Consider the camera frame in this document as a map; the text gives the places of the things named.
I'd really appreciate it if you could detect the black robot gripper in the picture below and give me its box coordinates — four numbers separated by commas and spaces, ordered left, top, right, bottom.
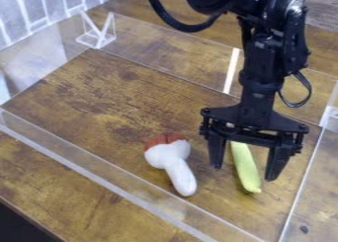
199, 83, 308, 182

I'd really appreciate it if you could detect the green spoon with metal bowl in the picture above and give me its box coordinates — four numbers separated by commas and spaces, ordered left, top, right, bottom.
231, 141, 262, 194

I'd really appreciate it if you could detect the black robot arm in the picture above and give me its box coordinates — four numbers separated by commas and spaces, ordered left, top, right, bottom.
187, 0, 310, 181

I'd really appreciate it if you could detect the white plush mushroom toy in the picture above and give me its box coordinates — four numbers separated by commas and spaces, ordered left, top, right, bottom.
144, 132, 196, 197

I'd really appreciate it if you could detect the clear acrylic enclosure wall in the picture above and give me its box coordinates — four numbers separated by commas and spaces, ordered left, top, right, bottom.
0, 13, 338, 242

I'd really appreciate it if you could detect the clear acrylic corner bracket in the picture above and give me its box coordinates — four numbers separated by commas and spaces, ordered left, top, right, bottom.
75, 12, 116, 49

